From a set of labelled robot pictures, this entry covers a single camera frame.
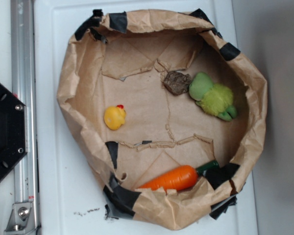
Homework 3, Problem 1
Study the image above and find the brown paper bag bin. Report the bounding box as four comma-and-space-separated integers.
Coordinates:
57, 9, 268, 230

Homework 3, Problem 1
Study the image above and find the orange plastic carrot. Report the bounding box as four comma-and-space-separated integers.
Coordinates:
139, 160, 219, 191

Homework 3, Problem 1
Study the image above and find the metal corner bracket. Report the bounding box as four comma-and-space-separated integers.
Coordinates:
4, 202, 35, 235

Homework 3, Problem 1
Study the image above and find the aluminium extrusion rail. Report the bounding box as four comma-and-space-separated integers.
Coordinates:
10, 0, 41, 235

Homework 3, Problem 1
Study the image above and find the brown rock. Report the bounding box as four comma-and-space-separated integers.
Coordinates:
163, 71, 192, 95

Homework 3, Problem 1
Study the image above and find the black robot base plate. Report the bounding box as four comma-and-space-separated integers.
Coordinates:
0, 83, 27, 182

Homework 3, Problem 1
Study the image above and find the green plush toy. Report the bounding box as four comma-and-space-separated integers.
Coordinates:
189, 72, 237, 121

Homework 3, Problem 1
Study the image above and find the white tray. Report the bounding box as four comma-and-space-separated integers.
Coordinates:
33, 0, 259, 235

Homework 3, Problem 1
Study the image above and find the yellow rubber duck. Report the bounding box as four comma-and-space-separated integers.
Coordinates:
104, 105, 126, 130

